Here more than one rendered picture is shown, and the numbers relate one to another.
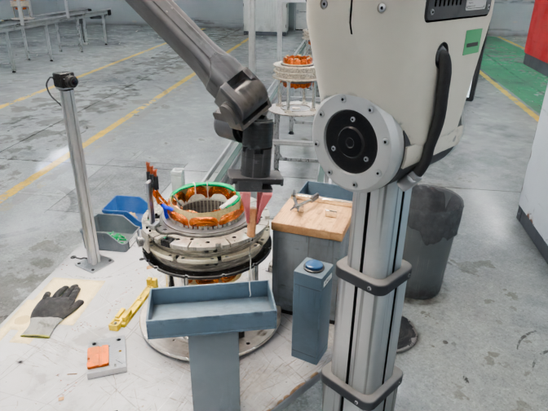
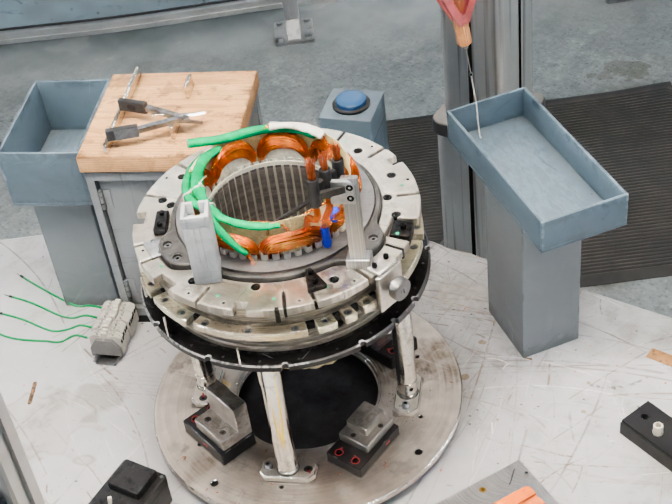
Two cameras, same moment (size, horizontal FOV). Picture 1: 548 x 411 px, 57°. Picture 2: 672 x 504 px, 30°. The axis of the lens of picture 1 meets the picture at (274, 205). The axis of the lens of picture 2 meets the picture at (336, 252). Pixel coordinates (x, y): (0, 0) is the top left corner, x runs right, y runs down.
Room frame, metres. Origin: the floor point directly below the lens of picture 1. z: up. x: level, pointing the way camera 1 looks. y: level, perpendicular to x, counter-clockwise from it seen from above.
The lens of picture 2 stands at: (1.22, 1.26, 1.95)
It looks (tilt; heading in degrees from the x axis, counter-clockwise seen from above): 40 degrees down; 263
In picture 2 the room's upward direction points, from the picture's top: 8 degrees counter-clockwise
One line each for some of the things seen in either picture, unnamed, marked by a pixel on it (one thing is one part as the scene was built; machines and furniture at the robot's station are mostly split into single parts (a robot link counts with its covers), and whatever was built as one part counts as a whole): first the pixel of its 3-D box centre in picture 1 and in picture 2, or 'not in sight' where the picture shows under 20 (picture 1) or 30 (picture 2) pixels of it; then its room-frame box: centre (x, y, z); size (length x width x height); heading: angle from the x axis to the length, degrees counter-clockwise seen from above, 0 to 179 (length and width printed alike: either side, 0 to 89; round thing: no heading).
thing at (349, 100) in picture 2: (314, 264); (350, 99); (1.00, -0.10, 1.04); 0.04 x 0.04 x 0.01
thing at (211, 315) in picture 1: (214, 354); (532, 242); (0.83, 0.12, 0.92); 0.25 x 0.11 x 0.28; 99
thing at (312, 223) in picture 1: (315, 215); (171, 120); (1.23, -0.11, 1.05); 0.20 x 0.19 x 0.02; 161
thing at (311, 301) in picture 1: (311, 311); (360, 181); (1.00, -0.10, 0.91); 0.07 x 0.07 x 0.25; 62
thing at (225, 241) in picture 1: (206, 217); (276, 214); (1.14, 0.17, 1.09); 0.32 x 0.32 x 0.01
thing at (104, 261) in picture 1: (94, 262); not in sight; (1.41, 0.59, 0.78); 0.09 x 0.09 x 0.01; 57
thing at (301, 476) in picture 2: not in sight; (288, 470); (1.18, 0.29, 0.81); 0.07 x 0.03 x 0.01; 159
